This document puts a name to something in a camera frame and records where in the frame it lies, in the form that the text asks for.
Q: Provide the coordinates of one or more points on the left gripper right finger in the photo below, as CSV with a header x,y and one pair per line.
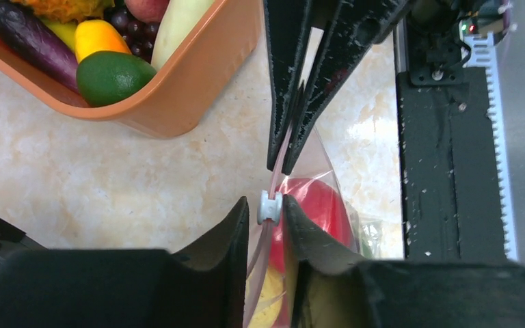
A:
x,y
407,293

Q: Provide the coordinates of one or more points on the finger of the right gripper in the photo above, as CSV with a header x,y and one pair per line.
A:
x,y
287,29
350,29

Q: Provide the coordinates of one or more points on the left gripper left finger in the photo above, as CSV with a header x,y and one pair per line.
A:
x,y
202,285

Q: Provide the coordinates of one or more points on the yellow toy lemon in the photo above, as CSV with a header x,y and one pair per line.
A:
x,y
270,310

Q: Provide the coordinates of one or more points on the red toy apple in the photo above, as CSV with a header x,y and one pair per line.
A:
x,y
323,205

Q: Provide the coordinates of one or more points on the clear zip top bag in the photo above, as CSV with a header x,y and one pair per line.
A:
x,y
317,267

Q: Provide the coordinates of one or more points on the pale green toy eggplant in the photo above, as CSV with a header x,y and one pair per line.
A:
x,y
179,19

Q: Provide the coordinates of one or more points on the orange fruit basket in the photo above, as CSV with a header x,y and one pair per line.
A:
x,y
174,102

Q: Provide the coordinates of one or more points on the dark toy grape bunch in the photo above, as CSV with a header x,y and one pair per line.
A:
x,y
139,36

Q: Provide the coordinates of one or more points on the green toy lime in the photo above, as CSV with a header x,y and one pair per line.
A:
x,y
108,77

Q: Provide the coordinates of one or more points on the small yellow toy mango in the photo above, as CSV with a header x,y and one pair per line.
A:
x,y
97,35

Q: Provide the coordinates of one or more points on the orange toy pumpkin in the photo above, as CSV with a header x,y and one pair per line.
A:
x,y
65,11

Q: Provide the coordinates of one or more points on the purple toy eggplant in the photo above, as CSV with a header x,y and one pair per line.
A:
x,y
26,34

